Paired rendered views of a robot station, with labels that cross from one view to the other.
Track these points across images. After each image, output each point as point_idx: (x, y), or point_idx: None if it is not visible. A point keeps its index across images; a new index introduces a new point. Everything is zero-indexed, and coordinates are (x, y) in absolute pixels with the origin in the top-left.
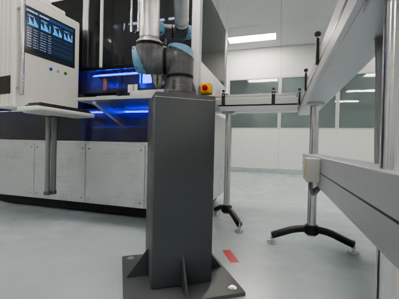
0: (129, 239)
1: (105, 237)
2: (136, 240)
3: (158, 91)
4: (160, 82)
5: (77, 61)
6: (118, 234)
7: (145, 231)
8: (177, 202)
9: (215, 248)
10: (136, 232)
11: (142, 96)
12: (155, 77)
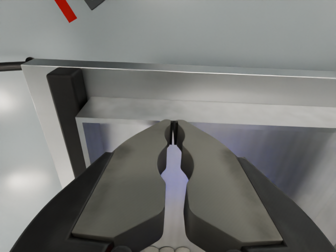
0: (203, 16)
1: (238, 11)
2: (192, 15)
3: (169, 113)
4: (140, 137)
5: None
6: (227, 31)
7: (195, 53)
8: None
9: (87, 22)
10: (204, 45)
11: (283, 72)
12: (204, 188)
